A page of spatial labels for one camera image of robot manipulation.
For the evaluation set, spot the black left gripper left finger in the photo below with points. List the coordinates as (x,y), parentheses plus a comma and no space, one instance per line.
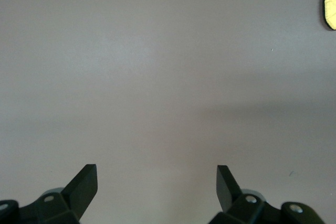
(81,190)

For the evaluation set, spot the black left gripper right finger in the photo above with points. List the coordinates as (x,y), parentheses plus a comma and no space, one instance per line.
(224,190)

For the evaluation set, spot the yellow quilted oven mitt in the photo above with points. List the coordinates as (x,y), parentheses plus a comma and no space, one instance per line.
(331,1)

